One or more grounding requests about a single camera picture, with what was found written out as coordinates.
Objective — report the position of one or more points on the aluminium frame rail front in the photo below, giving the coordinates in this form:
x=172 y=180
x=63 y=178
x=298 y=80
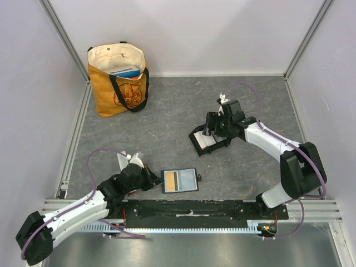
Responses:
x=316 y=210

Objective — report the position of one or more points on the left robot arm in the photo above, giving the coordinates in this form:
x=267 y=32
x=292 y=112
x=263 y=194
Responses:
x=39 y=234

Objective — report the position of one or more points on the black leather card holder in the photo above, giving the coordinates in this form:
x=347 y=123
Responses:
x=188 y=180

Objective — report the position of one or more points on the clear acrylic rectangular block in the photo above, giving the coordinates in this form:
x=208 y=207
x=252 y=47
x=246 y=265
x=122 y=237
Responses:
x=123 y=162

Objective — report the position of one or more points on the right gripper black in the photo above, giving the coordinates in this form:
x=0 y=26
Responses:
x=209 y=125

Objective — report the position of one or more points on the orange canvas tote bag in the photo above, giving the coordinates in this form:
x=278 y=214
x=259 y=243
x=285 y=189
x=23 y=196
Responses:
x=114 y=95

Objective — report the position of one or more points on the slotted cable duct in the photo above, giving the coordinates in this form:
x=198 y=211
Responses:
x=101 y=227

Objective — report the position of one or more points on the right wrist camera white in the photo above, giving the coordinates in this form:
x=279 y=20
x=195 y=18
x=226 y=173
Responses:
x=222 y=100

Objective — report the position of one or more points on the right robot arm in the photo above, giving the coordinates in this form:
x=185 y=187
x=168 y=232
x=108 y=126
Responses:
x=301 y=169

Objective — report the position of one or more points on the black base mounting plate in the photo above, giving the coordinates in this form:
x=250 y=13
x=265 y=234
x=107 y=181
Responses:
x=193 y=213

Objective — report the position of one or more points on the blue book in bag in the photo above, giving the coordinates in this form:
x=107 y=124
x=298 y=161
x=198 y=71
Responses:
x=130 y=71

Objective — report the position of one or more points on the stack of white cards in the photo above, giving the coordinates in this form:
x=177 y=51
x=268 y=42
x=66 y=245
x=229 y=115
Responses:
x=204 y=141

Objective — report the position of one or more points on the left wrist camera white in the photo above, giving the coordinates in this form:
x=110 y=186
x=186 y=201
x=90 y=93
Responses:
x=135 y=159

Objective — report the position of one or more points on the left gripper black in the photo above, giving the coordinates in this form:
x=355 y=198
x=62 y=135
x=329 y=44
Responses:
x=152 y=179

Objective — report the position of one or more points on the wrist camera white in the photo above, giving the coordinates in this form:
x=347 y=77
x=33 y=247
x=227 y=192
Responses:
x=135 y=159
x=222 y=100

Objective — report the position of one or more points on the black plastic card bin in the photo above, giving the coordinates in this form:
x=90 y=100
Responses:
x=220 y=142

